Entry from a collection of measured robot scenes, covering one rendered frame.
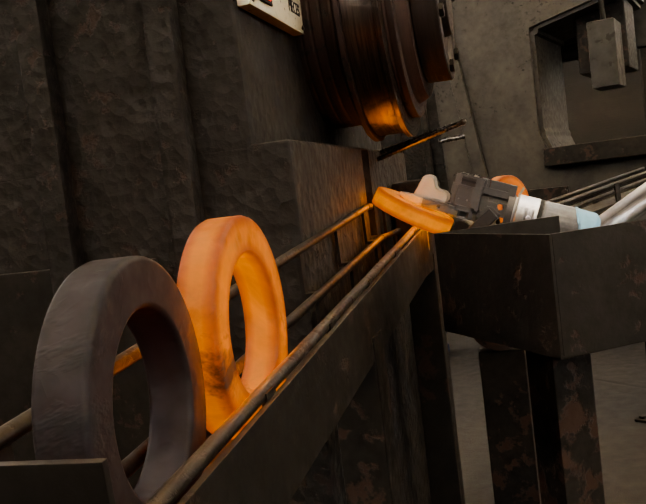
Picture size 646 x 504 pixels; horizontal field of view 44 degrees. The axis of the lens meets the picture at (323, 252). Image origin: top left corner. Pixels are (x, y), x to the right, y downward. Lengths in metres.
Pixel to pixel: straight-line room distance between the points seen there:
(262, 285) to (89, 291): 0.29
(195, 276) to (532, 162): 3.65
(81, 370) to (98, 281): 0.06
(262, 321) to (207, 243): 0.14
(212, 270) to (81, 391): 0.20
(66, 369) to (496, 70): 3.92
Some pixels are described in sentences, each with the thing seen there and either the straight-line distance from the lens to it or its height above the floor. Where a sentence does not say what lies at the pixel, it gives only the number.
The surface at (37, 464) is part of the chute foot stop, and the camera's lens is 0.45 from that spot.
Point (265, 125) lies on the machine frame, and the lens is 1.18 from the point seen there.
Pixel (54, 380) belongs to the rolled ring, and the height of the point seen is 0.71.
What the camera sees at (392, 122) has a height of 0.91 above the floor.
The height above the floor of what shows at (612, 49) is 1.28.
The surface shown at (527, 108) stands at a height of 1.10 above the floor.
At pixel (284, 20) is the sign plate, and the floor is 1.06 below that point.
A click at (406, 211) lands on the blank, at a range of 1.46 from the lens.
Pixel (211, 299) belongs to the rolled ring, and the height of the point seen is 0.72.
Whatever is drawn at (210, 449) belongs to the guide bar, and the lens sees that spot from 0.55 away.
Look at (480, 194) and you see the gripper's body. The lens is 1.50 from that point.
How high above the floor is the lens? 0.79
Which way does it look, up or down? 4 degrees down
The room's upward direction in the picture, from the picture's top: 7 degrees counter-clockwise
